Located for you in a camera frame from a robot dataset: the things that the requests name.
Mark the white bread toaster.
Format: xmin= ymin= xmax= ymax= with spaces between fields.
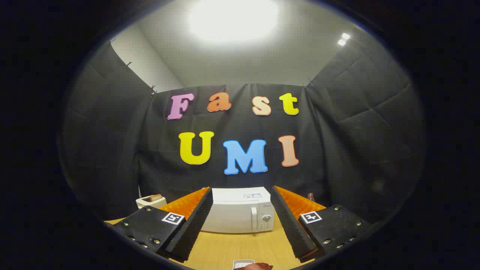
xmin=136 ymin=194 xmax=167 ymax=210

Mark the large ceiling light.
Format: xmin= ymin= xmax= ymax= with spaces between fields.
xmin=187 ymin=0 xmax=280 ymax=45

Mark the white toaster oven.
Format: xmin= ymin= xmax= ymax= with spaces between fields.
xmin=201 ymin=187 xmax=276 ymax=234

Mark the brown meat piece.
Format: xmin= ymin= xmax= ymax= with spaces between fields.
xmin=234 ymin=262 xmax=273 ymax=270

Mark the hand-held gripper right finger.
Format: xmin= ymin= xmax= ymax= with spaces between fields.
xmin=270 ymin=185 xmax=374 ymax=263

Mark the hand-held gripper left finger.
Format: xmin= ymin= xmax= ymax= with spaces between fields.
xmin=107 ymin=186 xmax=214 ymax=263

